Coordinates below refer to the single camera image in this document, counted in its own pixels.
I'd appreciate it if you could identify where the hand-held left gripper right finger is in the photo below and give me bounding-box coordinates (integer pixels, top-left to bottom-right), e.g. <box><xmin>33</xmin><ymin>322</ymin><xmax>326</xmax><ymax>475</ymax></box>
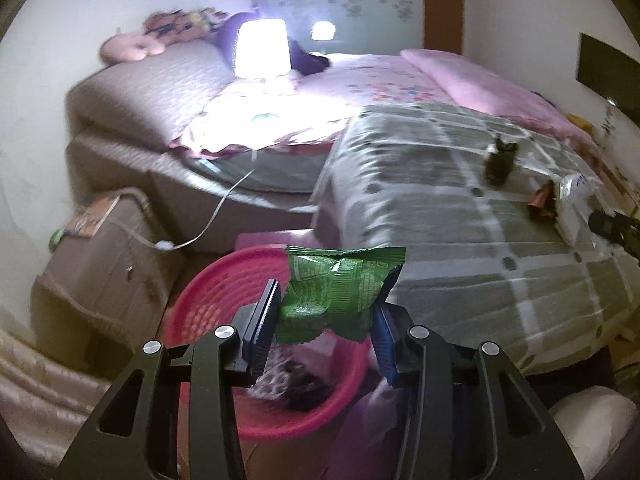
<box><xmin>370</xmin><ymin>305</ymin><xmax>583</xmax><ymax>480</ymax></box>

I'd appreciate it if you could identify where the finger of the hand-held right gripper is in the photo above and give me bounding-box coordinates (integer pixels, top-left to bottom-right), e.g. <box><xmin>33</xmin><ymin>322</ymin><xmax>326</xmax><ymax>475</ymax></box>
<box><xmin>587</xmin><ymin>210</ymin><xmax>640</xmax><ymax>253</ymax></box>

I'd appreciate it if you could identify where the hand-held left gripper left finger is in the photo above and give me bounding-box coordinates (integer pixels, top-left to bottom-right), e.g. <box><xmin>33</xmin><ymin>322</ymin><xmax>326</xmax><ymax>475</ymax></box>
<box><xmin>60</xmin><ymin>278</ymin><xmax>281</xmax><ymax>480</ymax></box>

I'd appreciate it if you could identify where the white plastic bag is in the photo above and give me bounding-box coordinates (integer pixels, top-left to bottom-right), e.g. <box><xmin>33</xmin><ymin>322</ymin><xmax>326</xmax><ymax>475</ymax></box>
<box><xmin>555</xmin><ymin>172</ymin><xmax>603</xmax><ymax>246</ymax></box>

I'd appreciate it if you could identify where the black white spotted packet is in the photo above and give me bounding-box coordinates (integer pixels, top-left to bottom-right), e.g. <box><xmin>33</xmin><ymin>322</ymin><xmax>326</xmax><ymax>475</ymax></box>
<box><xmin>252</xmin><ymin>347</ymin><xmax>306</xmax><ymax>401</ymax></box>

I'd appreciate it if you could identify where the pink plastic mesh basket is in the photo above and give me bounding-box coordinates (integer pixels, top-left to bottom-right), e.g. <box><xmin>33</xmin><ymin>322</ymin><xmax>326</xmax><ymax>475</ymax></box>
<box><xmin>164</xmin><ymin>245</ymin><xmax>373</xmax><ymax>443</ymax></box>

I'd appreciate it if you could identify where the brown wrapper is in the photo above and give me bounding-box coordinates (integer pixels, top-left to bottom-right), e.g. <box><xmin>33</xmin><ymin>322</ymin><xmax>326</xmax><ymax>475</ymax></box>
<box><xmin>525</xmin><ymin>180</ymin><xmax>558</xmax><ymax>221</ymax></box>

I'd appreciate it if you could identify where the green snack packet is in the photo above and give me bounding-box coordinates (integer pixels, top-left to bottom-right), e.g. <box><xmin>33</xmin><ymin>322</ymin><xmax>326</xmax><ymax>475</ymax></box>
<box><xmin>274</xmin><ymin>245</ymin><xmax>407</xmax><ymax>346</ymax></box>

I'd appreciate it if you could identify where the black bag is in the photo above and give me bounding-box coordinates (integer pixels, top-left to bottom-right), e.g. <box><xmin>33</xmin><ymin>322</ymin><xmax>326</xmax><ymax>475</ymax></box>
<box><xmin>285</xmin><ymin>370</ymin><xmax>346</xmax><ymax>413</ymax></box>

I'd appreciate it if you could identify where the dark wrapper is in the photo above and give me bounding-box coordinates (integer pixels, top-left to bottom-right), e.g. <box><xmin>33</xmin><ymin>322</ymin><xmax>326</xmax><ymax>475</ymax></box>
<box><xmin>484</xmin><ymin>137</ymin><xmax>518</xmax><ymax>188</ymax></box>

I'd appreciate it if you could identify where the grey checked cloth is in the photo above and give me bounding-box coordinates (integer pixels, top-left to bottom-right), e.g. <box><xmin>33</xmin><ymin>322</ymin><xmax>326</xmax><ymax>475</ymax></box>
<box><xmin>310</xmin><ymin>102</ymin><xmax>640</xmax><ymax>376</ymax></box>

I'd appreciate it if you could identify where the brown upholstered nightstand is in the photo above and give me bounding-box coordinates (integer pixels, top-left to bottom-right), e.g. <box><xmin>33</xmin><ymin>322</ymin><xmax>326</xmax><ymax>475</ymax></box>
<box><xmin>31</xmin><ymin>187</ymin><xmax>186</xmax><ymax>361</ymax></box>

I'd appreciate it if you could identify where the white pillow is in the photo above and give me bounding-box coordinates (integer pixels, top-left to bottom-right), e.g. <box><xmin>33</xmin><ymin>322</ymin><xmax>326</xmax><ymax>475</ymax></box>
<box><xmin>550</xmin><ymin>385</ymin><xmax>636</xmax><ymax>461</ymax></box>

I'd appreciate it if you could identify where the orange picture book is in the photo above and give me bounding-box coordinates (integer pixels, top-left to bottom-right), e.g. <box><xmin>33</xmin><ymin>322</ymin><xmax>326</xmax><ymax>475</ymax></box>
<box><xmin>67</xmin><ymin>195</ymin><xmax>121</xmax><ymax>238</ymax></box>

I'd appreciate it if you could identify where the beige patterned curtain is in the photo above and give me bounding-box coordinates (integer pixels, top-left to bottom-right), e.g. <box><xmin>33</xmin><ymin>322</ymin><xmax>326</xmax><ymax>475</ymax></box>
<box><xmin>0</xmin><ymin>330</ymin><xmax>116</xmax><ymax>461</ymax></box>

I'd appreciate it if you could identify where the grey patterned headboard cushion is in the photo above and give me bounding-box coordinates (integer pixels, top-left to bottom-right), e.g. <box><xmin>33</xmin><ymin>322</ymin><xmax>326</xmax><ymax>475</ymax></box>
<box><xmin>67</xmin><ymin>40</ymin><xmax>236</xmax><ymax>153</ymax></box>

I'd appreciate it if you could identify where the pink floral bedsheet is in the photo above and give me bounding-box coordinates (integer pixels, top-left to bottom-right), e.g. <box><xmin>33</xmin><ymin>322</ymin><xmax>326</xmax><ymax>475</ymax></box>
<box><xmin>170</xmin><ymin>52</ymin><xmax>451</xmax><ymax>153</ymax></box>

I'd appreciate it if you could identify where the brown wooden door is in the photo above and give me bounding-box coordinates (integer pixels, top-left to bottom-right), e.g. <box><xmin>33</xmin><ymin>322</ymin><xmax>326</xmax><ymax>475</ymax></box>
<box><xmin>422</xmin><ymin>0</ymin><xmax>466</xmax><ymax>56</ymax></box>

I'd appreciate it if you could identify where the white shade table lamp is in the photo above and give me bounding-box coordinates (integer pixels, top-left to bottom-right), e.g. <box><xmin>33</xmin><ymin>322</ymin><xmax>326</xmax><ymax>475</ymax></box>
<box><xmin>232</xmin><ymin>18</ymin><xmax>292</xmax><ymax>126</ymax></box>

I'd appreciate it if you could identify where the brown plush toy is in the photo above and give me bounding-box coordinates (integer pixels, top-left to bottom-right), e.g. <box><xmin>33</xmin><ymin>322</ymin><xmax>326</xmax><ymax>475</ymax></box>
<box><xmin>144</xmin><ymin>10</ymin><xmax>201</xmax><ymax>43</ymax></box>

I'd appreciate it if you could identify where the floral sliding door wardrobe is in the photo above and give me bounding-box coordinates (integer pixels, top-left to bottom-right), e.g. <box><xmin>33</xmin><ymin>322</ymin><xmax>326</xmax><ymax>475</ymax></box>
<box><xmin>257</xmin><ymin>0</ymin><xmax>426</xmax><ymax>56</ymax></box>

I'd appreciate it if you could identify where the white lamp cord with switch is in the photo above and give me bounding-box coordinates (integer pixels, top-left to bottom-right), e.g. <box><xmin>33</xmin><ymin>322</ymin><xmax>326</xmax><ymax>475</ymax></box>
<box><xmin>127</xmin><ymin>147</ymin><xmax>261</xmax><ymax>252</ymax></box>

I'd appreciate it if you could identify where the black wall screen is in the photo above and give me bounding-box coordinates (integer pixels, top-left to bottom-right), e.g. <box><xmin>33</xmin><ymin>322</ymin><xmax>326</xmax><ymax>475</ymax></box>
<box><xmin>577</xmin><ymin>32</ymin><xmax>640</xmax><ymax>126</ymax></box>

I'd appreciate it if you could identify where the grey upholstered bed frame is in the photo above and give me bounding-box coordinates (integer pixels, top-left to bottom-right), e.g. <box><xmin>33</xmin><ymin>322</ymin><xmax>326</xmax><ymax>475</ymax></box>
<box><xmin>65</xmin><ymin>125</ymin><xmax>331</xmax><ymax>256</ymax></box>

